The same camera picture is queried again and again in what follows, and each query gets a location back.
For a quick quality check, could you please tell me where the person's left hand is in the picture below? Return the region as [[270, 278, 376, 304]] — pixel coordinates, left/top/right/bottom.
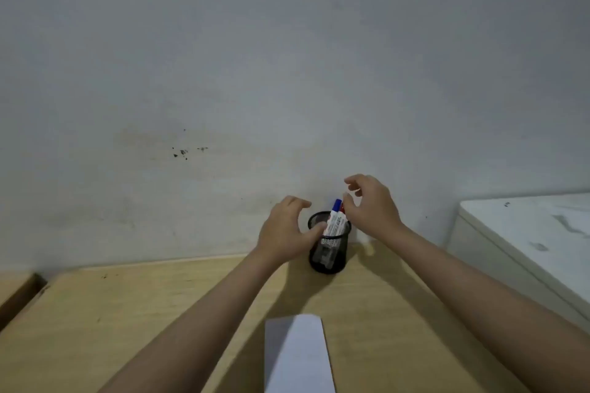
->
[[254, 195, 327, 265]]

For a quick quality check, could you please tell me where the light wooden table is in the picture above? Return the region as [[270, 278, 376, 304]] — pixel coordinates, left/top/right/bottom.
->
[[0, 271, 47, 332]]

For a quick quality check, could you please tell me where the person's left forearm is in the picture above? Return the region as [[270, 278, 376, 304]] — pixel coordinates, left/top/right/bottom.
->
[[99, 245, 289, 393]]

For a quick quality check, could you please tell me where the white cabinet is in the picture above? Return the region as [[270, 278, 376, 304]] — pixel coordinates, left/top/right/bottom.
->
[[446, 193, 590, 333]]

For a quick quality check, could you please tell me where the person's right forearm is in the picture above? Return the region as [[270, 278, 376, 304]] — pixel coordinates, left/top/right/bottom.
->
[[382, 222, 590, 393]]

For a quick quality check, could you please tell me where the white paper strip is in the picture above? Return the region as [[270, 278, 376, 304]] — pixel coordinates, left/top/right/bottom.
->
[[264, 314, 336, 393]]

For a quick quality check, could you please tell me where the black mesh pen holder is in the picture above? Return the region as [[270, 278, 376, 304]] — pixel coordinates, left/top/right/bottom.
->
[[308, 211, 352, 275]]

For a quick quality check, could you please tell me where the person's right hand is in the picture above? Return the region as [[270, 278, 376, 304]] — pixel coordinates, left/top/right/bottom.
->
[[342, 174, 406, 244]]

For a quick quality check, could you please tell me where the blue marker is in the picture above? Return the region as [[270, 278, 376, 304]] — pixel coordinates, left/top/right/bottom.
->
[[318, 198, 347, 269]]

